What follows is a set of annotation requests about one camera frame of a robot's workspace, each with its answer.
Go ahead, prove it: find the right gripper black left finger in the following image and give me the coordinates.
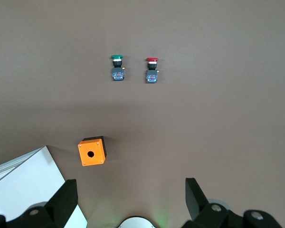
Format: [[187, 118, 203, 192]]
[[0, 179, 78, 228]]

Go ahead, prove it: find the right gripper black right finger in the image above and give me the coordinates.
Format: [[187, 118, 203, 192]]
[[181, 177, 285, 228]]

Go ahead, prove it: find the red mushroom push button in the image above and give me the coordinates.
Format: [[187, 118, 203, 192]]
[[145, 57, 160, 84]]

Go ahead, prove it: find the white drawer cabinet housing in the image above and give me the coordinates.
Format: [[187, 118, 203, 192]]
[[0, 145, 88, 228]]

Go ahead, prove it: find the green mushroom push button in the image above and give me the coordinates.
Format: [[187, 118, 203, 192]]
[[110, 54, 127, 82]]

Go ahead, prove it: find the brown table cover sheet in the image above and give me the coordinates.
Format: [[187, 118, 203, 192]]
[[0, 0, 285, 228]]

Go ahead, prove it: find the orange button enclosure box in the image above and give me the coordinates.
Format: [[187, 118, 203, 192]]
[[77, 135, 108, 167]]

